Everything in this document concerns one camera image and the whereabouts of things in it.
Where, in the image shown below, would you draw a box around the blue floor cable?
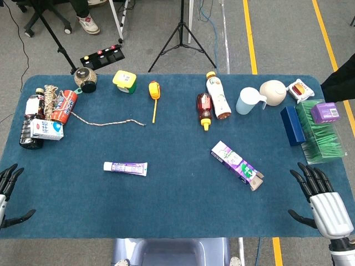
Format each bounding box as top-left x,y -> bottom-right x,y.
255,237 -> 263,266
199,0 -> 220,73

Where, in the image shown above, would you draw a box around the purple white toothpaste tube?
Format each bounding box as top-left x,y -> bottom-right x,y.
103,161 -> 149,177

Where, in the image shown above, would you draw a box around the purple white carton box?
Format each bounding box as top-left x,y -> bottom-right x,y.
210,140 -> 265,192

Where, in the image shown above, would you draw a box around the dark blue rectangular box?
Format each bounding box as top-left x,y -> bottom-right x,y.
280,105 -> 307,147

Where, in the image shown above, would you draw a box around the black floor cable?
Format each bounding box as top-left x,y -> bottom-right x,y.
0,0 -> 31,124

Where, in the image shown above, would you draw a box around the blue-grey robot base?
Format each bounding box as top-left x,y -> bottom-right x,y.
110,237 -> 242,266

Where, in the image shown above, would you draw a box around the blue carpet table mat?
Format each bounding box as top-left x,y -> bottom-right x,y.
0,73 -> 355,239

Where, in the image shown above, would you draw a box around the beige bowl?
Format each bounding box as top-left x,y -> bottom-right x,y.
259,79 -> 287,107

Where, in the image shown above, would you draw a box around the black camera tripod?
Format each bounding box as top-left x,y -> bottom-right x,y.
148,0 -> 217,73

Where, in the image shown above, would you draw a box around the dark sauce plastic bottle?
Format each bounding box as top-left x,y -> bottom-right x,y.
18,88 -> 47,150

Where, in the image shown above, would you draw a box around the white label tea bottle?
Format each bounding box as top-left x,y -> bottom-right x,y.
205,71 -> 232,120

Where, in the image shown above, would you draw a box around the black slanted light stand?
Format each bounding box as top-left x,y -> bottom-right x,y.
30,0 -> 80,75

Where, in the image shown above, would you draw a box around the white metal frame stand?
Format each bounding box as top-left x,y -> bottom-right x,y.
108,0 -> 130,44

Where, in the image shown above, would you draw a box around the white blue milk carton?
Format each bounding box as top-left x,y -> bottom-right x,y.
29,119 -> 65,141

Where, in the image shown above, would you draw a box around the burger snack packet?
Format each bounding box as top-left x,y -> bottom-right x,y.
288,78 -> 316,101

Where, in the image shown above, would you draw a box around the yellow tape measure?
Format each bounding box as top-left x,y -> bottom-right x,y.
148,80 -> 161,124

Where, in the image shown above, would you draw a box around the brown honey squeeze bottle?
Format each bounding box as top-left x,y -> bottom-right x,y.
196,93 -> 214,131

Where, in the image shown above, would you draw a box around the white upright post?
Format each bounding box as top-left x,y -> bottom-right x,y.
187,0 -> 195,44

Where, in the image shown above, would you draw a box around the green tub yellow lid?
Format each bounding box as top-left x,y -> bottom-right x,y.
112,69 -> 138,95

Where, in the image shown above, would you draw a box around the seated person dark clothes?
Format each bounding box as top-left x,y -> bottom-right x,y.
69,0 -> 91,19

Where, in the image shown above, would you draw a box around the green clear container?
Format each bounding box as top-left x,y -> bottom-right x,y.
294,99 -> 347,166

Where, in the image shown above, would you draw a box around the right black-fingered robot hand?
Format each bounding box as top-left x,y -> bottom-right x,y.
287,162 -> 355,239

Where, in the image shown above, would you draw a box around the small purple carton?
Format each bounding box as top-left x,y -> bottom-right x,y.
310,102 -> 342,125

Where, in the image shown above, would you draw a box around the braided beige rope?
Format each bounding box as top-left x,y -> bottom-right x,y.
43,84 -> 147,127

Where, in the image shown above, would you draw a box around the orange drink can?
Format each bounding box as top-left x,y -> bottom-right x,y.
50,89 -> 79,126

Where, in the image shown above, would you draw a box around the grain jar black lid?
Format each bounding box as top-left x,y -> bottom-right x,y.
74,67 -> 98,94

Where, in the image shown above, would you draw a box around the light blue plastic pitcher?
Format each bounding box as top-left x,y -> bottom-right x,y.
235,86 -> 268,115

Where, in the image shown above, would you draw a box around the black foot pedal board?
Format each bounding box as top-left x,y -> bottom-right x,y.
79,44 -> 125,70

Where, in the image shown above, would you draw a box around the black office chair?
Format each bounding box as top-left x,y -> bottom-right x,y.
15,0 -> 73,38

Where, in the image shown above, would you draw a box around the black fabric garment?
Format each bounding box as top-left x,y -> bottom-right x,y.
321,54 -> 355,103

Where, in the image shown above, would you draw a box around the left black-fingered robot hand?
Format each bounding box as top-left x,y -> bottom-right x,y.
0,163 -> 37,230

